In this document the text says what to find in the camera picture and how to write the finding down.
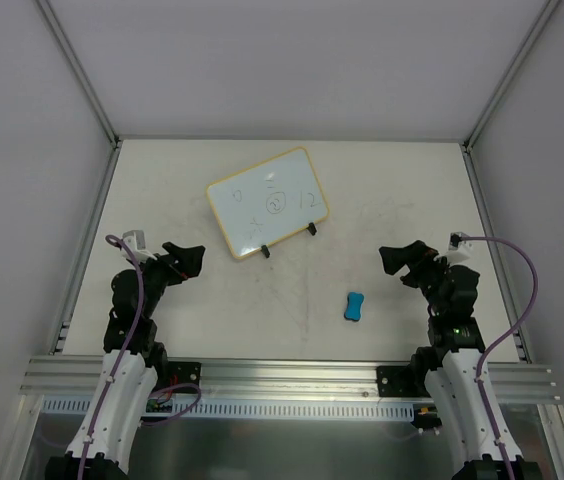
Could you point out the yellow framed whiteboard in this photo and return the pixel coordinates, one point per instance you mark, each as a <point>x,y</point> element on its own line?
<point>266,203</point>

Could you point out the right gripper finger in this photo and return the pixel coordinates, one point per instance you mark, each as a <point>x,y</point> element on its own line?
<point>422,265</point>
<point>396,258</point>

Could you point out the left aluminium frame post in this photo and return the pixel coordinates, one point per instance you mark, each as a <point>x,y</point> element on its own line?
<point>69,54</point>

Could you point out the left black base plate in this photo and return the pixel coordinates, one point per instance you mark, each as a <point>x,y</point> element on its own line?
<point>184,374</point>

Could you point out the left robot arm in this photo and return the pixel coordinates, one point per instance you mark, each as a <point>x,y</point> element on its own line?
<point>135,366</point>

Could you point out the aluminium frame post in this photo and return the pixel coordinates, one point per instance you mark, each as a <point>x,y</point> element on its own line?
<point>532,36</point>
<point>69,54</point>

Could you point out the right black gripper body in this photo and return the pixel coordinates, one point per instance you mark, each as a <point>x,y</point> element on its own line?
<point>417,263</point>

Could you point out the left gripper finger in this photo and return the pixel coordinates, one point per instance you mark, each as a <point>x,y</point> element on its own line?
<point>192,268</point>
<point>177,253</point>

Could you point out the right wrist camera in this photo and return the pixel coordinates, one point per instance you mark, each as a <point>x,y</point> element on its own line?
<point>460,249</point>

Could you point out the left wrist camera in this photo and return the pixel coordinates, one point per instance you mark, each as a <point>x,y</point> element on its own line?
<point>135,242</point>

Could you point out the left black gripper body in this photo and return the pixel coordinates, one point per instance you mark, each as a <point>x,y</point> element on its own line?
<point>170,263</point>

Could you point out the aluminium front rail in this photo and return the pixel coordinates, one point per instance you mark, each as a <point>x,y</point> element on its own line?
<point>513,383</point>

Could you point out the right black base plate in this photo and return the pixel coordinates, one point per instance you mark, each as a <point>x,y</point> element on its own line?
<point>396,381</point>

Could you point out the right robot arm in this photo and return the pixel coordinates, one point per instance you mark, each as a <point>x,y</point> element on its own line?
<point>452,369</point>

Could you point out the right aluminium frame post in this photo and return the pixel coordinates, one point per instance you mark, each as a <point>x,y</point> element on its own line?
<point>532,36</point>

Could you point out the blue whiteboard eraser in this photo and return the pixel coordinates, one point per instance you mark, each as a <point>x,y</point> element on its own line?
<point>353,310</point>

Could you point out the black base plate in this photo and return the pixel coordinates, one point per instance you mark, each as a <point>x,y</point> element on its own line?
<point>184,374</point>
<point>396,381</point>

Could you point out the white slotted cable duct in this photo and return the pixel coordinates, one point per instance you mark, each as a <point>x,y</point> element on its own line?
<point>253,409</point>

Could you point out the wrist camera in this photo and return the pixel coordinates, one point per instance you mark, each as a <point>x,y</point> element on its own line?
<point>135,242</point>
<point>460,249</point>

